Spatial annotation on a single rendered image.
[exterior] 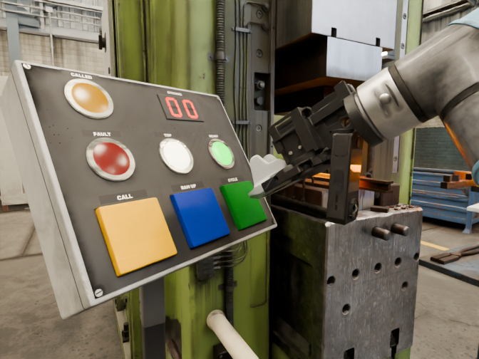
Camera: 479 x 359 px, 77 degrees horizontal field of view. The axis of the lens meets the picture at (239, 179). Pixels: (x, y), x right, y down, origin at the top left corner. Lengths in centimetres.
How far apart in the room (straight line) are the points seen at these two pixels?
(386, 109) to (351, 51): 53
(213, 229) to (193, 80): 45
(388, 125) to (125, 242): 31
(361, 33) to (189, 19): 44
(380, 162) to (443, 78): 86
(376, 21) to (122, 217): 83
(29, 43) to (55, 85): 633
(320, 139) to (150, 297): 37
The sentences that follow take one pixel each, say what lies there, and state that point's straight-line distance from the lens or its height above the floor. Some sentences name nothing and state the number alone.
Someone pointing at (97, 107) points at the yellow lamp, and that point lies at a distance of 42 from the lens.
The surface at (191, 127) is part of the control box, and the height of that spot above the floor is 113.
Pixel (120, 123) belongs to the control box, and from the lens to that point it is 43.
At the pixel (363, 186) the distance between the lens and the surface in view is 88.
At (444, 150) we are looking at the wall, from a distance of 934.
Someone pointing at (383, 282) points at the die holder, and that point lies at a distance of 98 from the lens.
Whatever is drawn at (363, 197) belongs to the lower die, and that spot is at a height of 95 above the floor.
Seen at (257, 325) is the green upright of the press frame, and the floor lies 56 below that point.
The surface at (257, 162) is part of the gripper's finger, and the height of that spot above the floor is 108.
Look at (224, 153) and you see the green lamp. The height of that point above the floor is 109.
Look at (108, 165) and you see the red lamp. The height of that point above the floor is 108.
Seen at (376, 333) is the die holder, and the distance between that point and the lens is 104.
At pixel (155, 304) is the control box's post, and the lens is 57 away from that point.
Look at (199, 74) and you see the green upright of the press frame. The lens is 79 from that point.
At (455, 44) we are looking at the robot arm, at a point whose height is 120.
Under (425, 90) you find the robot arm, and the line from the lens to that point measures 36.
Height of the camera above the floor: 111
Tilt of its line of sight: 7 degrees down
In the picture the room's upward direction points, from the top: straight up
